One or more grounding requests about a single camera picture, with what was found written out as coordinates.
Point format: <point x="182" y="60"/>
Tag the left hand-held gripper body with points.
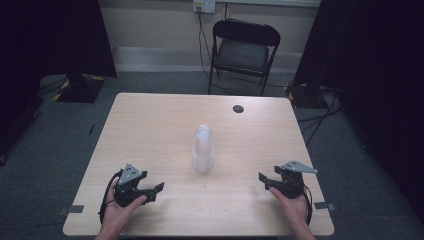
<point x="129" y="175"/>

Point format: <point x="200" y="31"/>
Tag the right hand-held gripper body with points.
<point x="292" y="185"/>

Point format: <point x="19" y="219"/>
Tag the person's right hand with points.
<point x="296" y="210"/>

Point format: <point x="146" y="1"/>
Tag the person's left hand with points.
<point x="116" y="215"/>

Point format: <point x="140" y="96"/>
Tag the grey tape piece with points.
<point x="71" y="209"/>
<point x="323" y="206"/>

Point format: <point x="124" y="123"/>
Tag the small black floor strip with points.
<point x="91" y="129"/>

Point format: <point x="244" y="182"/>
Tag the black round table grommet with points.
<point x="238" y="108"/>

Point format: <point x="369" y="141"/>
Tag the black stand base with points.
<point x="305" y="96"/>
<point x="80" y="88"/>

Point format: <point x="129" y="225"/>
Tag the black folding chair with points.
<point x="242" y="53"/>

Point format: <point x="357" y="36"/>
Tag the dark curtain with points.
<point x="40" y="50"/>
<point x="376" y="83"/>

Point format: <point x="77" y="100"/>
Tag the white wall socket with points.
<point x="204" y="6"/>

